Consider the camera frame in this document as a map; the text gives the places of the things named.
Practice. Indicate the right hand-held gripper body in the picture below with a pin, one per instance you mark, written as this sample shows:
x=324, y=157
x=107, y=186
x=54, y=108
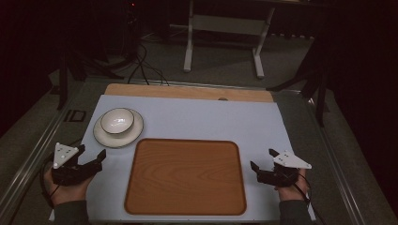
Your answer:
x=283, y=175

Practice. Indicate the metal frame rail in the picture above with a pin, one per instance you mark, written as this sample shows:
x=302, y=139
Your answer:
x=336, y=162
x=34, y=153

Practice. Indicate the white metal stand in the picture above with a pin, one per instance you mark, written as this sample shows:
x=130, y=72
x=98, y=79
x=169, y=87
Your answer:
x=258, y=59

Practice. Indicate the white plate with dark rim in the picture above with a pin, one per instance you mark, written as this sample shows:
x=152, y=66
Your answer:
x=120, y=140

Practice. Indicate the white table mat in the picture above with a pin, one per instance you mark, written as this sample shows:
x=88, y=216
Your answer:
x=203, y=120

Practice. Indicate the black tripod stand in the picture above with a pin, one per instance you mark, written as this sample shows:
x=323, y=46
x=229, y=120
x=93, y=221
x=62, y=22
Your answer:
x=63, y=84
x=320, y=93

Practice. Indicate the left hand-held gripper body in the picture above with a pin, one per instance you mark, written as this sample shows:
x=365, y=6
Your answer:
x=64, y=175

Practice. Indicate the white bowl with dark rim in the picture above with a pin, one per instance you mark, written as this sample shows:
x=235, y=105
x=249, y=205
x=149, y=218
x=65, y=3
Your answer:
x=117, y=120

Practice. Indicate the person's left hand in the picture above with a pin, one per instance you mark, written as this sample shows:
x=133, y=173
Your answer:
x=67, y=193

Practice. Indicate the wooden tray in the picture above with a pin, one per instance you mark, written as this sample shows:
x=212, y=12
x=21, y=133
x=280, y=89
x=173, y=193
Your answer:
x=184, y=178

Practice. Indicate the person's right hand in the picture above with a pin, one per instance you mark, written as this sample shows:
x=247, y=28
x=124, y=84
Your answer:
x=291, y=192

